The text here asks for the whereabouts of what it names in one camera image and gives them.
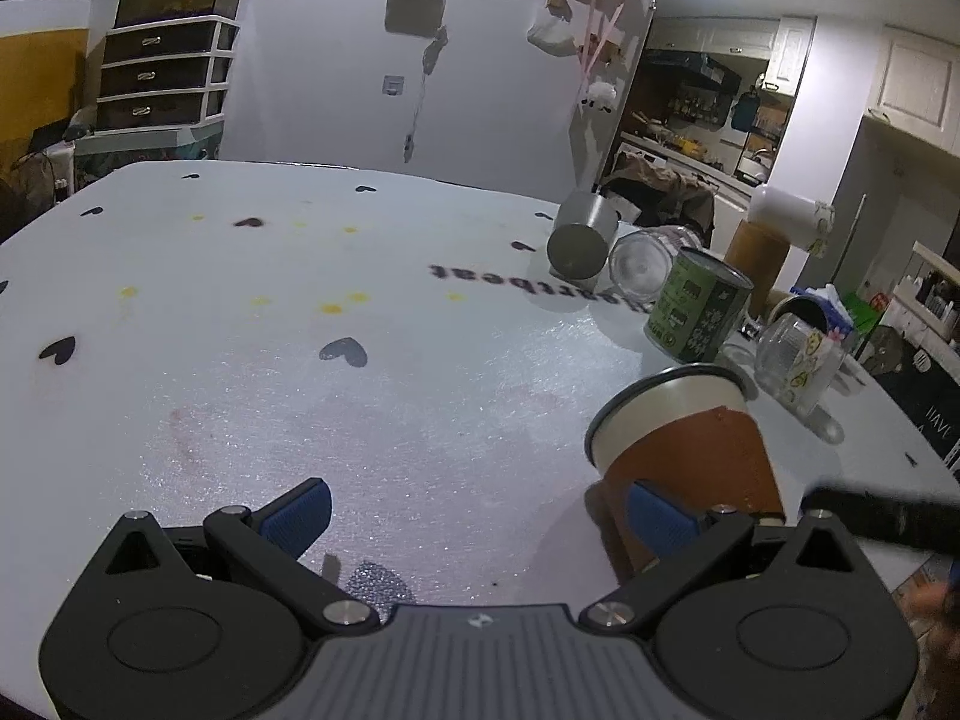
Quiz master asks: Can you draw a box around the clear glass jar lying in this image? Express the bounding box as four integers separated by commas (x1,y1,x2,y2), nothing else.
607,226,701,305

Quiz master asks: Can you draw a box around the black-lined paper cup lying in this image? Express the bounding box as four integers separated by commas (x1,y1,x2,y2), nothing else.
765,293,830,335

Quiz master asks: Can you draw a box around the patterned glass tumbler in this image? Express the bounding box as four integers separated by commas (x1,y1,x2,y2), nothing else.
755,314,844,419

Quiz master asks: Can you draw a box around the person's left hand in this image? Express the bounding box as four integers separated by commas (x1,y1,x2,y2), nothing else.
905,582,958,718

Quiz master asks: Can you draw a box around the silver metal cup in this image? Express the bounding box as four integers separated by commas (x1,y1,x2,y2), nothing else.
547,190,620,281

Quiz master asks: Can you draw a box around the white plush toy hanging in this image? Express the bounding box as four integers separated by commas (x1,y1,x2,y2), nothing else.
581,80,619,114

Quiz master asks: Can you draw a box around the green tin can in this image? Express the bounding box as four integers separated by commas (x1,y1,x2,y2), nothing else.
644,247,754,364

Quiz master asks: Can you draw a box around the blue tissue box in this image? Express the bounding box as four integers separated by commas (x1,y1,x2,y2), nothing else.
791,284,856,346

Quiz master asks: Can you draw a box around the white printed paper cup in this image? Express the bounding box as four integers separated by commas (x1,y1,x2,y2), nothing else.
747,184,835,259

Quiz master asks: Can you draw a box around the white wall socket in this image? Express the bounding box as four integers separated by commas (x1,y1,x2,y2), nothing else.
382,75,405,98

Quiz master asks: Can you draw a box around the teal cabinet under drawers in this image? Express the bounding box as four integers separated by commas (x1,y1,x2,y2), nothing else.
73,122,223,160

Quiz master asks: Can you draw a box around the paper cup brown sleeve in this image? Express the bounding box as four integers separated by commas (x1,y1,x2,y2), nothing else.
584,362,786,572

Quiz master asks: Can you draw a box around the white plastic drawer unit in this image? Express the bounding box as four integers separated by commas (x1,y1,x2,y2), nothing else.
96,15,239,132

